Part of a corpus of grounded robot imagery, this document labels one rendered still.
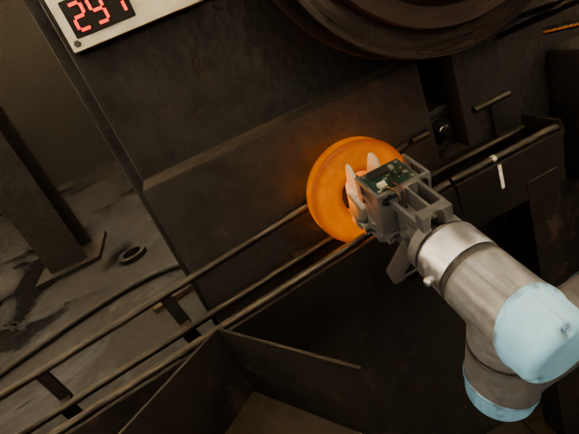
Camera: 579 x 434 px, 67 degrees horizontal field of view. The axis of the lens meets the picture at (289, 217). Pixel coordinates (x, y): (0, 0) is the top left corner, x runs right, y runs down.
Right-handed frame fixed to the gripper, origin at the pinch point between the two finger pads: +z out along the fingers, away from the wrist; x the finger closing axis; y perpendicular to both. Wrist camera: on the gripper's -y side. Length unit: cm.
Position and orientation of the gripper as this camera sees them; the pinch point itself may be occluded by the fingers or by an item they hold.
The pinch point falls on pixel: (354, 178)
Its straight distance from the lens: 64.6
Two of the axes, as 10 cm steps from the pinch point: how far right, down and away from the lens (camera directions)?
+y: -2.8, -7.2, -6.3
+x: -8.8, 4.5, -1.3
